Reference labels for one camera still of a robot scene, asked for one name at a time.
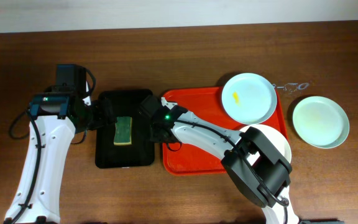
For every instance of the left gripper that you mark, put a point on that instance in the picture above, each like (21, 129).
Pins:
(105, 112)

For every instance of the green yellow sponge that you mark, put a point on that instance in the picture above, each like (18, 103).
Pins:
(123, 132)

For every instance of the pale green plate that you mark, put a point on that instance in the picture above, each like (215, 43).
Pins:
(320, 122)

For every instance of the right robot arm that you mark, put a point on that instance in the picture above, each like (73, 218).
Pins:
(259, 170)

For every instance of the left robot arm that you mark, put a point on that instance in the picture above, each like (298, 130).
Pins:
(56, 116)

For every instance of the red plastic tray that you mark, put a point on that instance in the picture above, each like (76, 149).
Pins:
(206, 103)

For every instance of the light blue plate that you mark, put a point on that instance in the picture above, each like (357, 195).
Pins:
(249, 98)

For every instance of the white plate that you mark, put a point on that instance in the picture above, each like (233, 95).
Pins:
(275, 137)

